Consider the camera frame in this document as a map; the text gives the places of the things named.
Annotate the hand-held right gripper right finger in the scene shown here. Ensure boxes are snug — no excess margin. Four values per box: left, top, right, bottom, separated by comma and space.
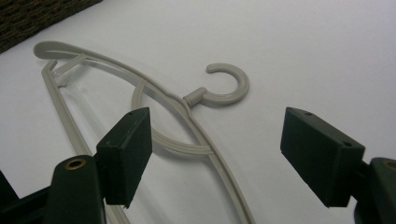
279, 106, 396, 224

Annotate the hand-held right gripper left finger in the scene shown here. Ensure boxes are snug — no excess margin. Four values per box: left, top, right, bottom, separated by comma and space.
44, 106, 153, 224

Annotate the beige plastic clothes hanger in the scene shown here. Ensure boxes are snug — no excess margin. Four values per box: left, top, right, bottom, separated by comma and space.
33, 40, 257, 224

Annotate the dark woven basket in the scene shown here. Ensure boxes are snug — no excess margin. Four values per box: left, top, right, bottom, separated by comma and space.
0, 0, 103, 54

